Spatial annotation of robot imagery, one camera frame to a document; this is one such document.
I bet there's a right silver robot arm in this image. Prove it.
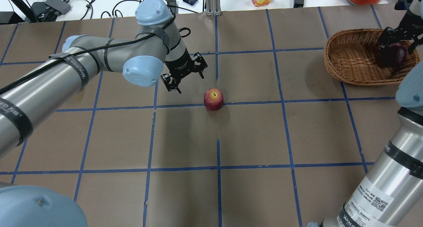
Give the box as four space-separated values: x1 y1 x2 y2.
308 0 423 227

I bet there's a red yellow apple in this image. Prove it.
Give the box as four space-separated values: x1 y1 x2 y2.
203 88 224 111

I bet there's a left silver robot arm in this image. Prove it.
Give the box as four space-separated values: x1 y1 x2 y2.
0 0 207 227

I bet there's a black monitor stand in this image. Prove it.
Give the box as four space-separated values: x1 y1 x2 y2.
10 0 38 23

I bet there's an aluminium frame post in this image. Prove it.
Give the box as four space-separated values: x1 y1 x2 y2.
204 0 222 16

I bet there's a woven wicker basket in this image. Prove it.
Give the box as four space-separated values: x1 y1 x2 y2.
323 28 421 86

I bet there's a dark red apple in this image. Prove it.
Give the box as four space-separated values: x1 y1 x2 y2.
378 42 407 68

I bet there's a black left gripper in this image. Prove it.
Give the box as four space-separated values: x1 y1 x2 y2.
160 49 208 94

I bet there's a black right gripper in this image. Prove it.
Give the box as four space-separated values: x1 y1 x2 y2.
379 12 423 54

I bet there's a black usb hub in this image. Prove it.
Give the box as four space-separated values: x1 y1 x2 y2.
44 0 71 15

